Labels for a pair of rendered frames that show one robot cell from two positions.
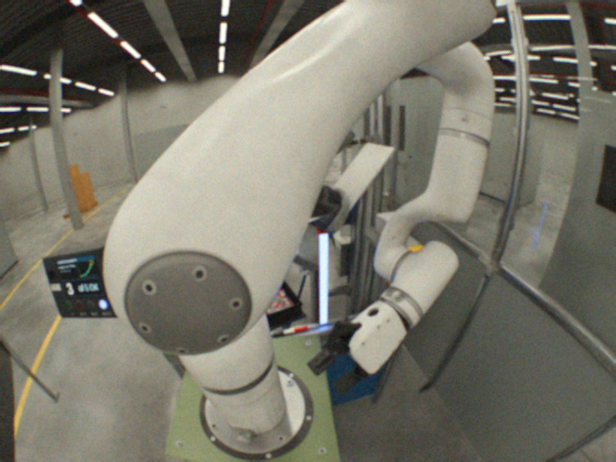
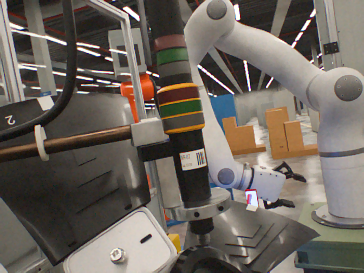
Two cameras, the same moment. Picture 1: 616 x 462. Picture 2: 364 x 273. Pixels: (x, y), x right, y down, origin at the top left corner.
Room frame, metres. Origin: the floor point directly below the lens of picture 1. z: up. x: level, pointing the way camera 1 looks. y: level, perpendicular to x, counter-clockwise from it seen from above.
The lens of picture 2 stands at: (1.13, 0.20, 1.36)
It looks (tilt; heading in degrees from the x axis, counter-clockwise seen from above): 3 degrees down; 214
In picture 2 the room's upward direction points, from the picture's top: 10 degrees counter-clockwise
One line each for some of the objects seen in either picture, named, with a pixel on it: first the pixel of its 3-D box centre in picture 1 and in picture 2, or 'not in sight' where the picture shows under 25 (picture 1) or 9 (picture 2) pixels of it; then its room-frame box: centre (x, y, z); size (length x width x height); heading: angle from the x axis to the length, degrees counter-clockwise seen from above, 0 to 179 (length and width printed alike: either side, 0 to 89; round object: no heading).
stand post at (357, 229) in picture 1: (353, 285); not in sight; (1.08, -0.26, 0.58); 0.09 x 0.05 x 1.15; 13
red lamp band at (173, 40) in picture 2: not in sight; (169, 45); (0.88, 0.04, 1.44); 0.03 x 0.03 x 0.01
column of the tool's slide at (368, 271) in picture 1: (374, 212); not in sight; (1.41, -0.44, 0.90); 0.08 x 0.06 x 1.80; 48
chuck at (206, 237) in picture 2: not in sight; (202, 231); (0.88, 0.04, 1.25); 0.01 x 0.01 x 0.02
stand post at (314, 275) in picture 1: (316, 308); not in sight; (1.03, -0.03, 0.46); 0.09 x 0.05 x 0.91; 13
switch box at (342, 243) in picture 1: (349, 255); not in sight; (1.17, -0.24, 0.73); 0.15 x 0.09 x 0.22; 103
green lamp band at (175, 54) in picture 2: not in sight; (171, 58); (0.88, 0.04, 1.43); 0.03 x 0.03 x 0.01
